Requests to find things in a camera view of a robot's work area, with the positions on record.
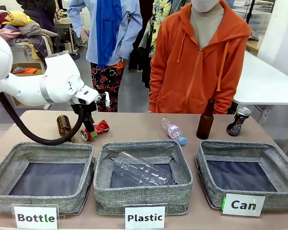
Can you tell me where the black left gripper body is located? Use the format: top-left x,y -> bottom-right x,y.
71,103 -> 98,121

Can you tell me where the crushed red soda can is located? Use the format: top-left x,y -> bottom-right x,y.
80,119 -> 110,141

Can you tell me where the grey basket labelled Bottle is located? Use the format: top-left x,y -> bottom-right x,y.
0,141 -> 96,215

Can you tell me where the grey basket labelled Plastic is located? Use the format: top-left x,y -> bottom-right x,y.
93,140 -> 194,216

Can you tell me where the dented black drink can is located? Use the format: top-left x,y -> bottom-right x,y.
226,106 -> 252,137

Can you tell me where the white Can sign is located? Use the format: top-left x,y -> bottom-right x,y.
221,193 -> 266,217

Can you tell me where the grey basket labelled Can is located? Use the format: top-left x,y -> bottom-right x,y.
194,140 -> 288,213

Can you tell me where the short brown glass jar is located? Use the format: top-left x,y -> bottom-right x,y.
56,115 -> 72,137

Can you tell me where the large clear plastic bottle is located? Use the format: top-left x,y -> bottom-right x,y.
113,151 -> 176,187

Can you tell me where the small pink-label plastic bottle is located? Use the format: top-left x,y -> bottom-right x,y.
160,116 -> 187,146

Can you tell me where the person in blue shirt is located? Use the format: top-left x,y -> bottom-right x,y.
67,0 -> 144,113

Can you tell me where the pile of colourful clothes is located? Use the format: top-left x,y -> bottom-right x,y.
0,11 -> 59,60

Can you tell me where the person in orange hoodie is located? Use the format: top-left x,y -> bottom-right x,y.
148,0 -> 252,115

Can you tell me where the white Bottle sign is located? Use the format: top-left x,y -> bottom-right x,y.
13,204 -> 60,230

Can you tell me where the white Plastic sign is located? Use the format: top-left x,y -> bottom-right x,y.
124,203 -> 168,230

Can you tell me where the tall brown beer bottle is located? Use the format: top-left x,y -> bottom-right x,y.
196,98 -> 216,140

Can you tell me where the person in yellow floral shirt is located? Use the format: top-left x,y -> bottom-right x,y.
138,0 -> 184,58

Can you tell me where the white side table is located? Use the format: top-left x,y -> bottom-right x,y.
232,50 -> 288,149

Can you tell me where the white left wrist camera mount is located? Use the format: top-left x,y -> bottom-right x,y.
96,92 -> 111,108

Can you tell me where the black corrugated cable hose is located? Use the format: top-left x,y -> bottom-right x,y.
0,91 -> 86,146

